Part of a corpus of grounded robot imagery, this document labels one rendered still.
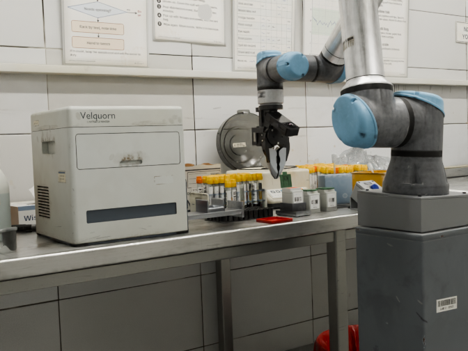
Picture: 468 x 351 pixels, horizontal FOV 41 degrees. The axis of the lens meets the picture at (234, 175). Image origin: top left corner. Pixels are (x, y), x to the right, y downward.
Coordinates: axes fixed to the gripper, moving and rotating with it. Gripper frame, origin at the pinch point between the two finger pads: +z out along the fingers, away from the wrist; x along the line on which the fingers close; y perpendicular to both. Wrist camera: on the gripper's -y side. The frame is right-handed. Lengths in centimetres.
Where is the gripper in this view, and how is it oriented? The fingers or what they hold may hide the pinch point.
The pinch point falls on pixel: (277, 174)
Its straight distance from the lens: 182.8
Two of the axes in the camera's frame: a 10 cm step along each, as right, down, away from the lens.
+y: -5.5, -0.2, 8.3
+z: 0.4, 10.0, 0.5
